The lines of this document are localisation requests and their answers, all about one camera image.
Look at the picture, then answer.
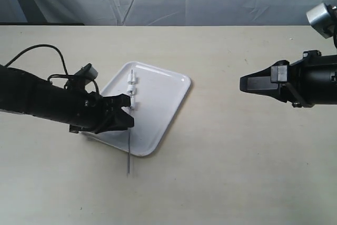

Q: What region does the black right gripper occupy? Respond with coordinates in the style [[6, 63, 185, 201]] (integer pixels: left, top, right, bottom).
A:
[[239, 61, 314, 108]]

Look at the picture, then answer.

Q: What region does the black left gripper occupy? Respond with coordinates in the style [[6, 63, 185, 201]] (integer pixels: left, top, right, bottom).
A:
[[63, 89, 134, 133]]

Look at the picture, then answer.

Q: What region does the white marshmallow bottom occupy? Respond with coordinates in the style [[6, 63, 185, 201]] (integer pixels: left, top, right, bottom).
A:
[[130, 95, 138, 111]]

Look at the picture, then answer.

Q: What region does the white marshmallow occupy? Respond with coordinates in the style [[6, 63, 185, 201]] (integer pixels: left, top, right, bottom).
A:
[[126, 84, 136, 96], [127, 73, 138, 85], [130, 95, 138, 111]]

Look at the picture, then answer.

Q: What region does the white marshmallow top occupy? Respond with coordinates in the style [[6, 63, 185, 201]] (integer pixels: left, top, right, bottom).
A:
[[127, 73, 138, 85]]

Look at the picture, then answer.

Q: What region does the thin metal skewer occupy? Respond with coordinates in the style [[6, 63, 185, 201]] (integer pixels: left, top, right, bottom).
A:
[[127, 69, 133, 176]]

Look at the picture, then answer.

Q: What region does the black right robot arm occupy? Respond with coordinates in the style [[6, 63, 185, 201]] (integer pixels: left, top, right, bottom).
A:
[[239, 50, 336, 108]]

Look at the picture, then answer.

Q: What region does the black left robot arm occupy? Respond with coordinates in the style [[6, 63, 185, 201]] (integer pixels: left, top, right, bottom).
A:
[[1, 63, 134, 134]]

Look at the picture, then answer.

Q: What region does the white rectangular plastic tray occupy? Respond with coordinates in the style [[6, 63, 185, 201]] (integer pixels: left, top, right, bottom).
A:
[[84, 61, 191, 157]]

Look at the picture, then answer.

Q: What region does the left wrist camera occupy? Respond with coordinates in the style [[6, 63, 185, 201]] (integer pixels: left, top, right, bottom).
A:
[[74, 63, 98, 85]]

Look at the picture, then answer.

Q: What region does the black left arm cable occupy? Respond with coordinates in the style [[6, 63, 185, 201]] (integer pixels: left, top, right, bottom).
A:
[[4, 44, 101, 94]]

